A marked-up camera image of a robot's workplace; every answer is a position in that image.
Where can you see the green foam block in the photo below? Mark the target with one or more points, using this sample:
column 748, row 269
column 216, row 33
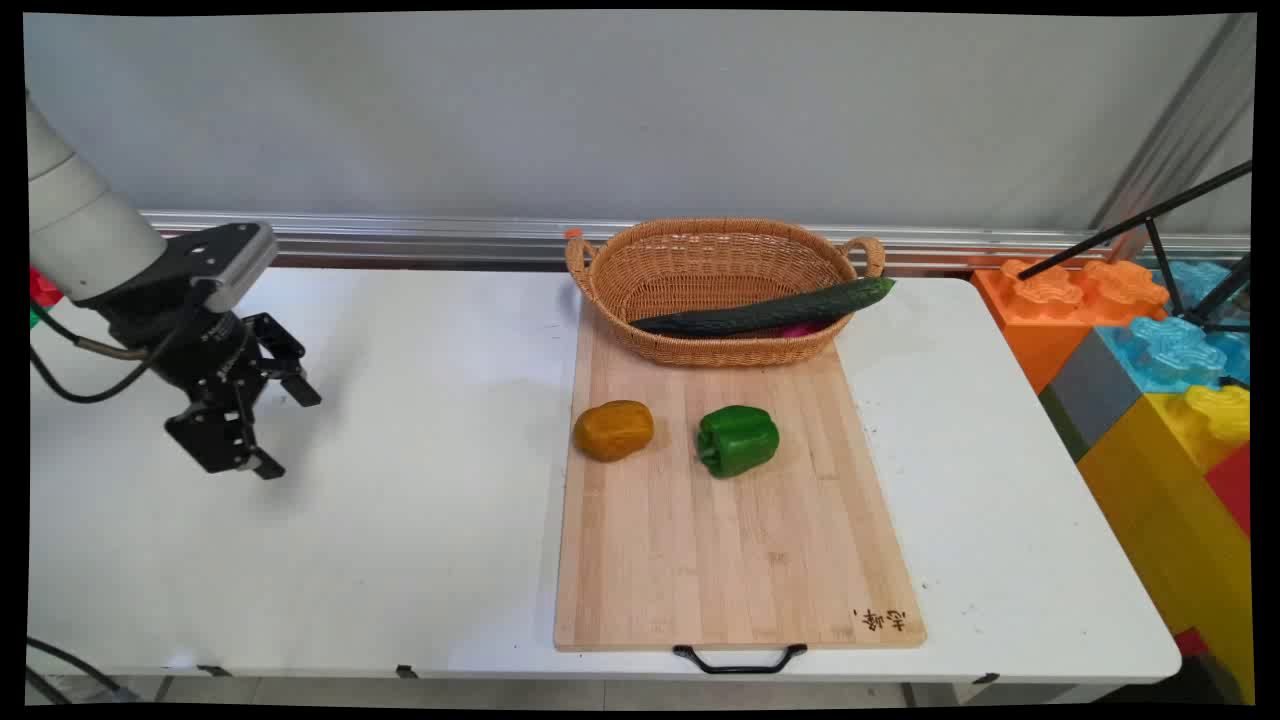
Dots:
column 37, row 316

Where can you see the woven wicker basket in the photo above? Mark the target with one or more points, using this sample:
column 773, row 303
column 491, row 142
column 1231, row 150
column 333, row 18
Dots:
column 700, row 265

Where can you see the red foam block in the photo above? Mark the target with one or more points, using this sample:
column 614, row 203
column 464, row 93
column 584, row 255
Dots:
column 42, row 288

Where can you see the pink toy vegetable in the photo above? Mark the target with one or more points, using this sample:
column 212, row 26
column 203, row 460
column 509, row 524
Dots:
column 800, row 329

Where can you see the orange giant building block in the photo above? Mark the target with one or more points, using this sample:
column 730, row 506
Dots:
column 1040, row 310

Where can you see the red giant building block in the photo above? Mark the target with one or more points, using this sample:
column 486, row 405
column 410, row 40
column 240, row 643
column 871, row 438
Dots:
column 1232, row 485

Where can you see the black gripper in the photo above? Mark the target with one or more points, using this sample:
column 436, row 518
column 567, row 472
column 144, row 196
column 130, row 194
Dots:
column 195, row 350

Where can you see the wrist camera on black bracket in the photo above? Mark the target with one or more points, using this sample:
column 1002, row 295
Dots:
column 225, row 260

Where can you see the long dark green cucumber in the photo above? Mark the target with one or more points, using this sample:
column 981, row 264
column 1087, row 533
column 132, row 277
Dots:
column 770, row 312

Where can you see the brown toy potato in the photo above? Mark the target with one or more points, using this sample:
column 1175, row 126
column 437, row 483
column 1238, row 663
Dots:
column 613, row 430

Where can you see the blue giant building block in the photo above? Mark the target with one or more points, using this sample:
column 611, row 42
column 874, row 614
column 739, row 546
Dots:
column 1175, row 345

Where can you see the bamboo cutting board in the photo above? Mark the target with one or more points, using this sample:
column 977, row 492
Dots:
column 735, row 520

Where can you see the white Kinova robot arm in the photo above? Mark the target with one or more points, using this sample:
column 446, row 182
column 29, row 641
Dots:
column 85, row 225

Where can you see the black tripod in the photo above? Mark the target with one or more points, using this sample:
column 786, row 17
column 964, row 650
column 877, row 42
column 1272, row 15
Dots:
column 1190, row 290

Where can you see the grey giant building block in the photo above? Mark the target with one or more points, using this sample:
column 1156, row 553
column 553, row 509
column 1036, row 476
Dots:
column 1090, row 390

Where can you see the aluminium rail along wall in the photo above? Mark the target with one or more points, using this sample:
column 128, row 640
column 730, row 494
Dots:
column 450, row 235

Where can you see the green bell pepper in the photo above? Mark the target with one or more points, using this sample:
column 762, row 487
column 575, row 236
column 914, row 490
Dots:
column 738, row 440

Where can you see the yellow giant building block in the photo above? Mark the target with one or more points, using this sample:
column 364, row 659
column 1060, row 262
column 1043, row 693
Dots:
column 1170, row 500

